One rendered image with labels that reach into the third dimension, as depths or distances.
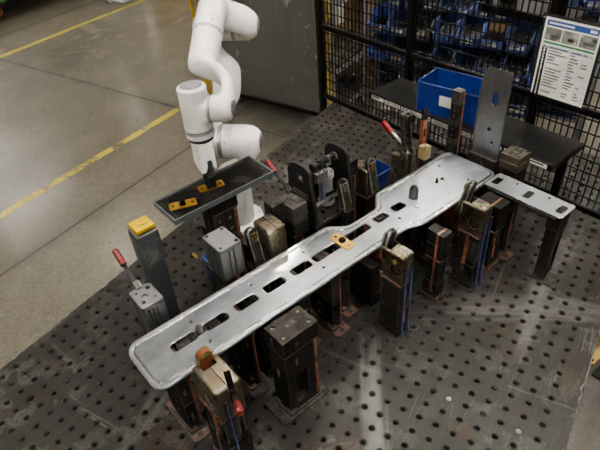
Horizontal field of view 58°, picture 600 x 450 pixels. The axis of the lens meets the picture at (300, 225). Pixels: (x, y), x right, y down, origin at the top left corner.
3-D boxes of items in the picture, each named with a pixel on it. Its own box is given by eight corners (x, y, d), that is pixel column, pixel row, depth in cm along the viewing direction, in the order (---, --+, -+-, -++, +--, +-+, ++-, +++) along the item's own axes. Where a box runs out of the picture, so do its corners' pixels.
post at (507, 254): (504, 262, 202) (520, 199, 184) (479, 248, 209) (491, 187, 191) (514, 254, 205) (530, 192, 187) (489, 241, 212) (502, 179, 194)
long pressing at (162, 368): (163, 403, 131) (162, 399, 130) (122, 348, 145) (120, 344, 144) (499, 175, 196) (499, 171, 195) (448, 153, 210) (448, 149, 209)
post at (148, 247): (169, 339, 183) (137, 240, 156) (158, 327, 188) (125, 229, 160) (188, 328, 187) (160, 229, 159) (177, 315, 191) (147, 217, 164)
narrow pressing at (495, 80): (496, 161, 201) (513, 73, 180) (470, 150, 209) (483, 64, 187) (497, 160, 202) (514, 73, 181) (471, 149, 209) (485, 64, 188)
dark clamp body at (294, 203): (300, 300, 194) (293, 215, 170) (277, 281, 202) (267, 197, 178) (322, 285, 199) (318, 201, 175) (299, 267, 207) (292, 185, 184)
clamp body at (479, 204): (470, 295, 191) (485, 216, 169) (443, 278, 198) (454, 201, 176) (486, 282, 195) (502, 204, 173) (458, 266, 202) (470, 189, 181)
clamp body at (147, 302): (168, 394, 166) (138, 314, 144) (150, 371, 173) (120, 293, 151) (195, 376, 171) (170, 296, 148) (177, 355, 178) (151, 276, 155)
